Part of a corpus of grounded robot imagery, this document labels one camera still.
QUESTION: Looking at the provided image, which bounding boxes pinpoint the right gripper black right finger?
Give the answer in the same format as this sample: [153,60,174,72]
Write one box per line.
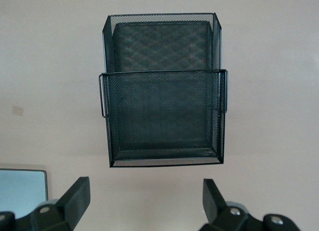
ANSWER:
[200,178,299,231]

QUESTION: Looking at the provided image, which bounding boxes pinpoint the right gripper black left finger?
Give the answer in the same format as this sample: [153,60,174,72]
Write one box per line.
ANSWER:
[0,176,91,231]

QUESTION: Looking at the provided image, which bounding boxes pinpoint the silver laptop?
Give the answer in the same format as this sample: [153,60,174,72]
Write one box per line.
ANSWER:
[0,168,48,202]

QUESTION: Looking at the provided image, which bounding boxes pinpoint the black mesh two-tier tray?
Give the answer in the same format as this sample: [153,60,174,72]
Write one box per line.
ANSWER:
[98,11,229,170]

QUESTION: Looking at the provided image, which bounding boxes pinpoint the small brown tape patch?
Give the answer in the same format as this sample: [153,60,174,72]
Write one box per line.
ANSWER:
[11,105,25,116]

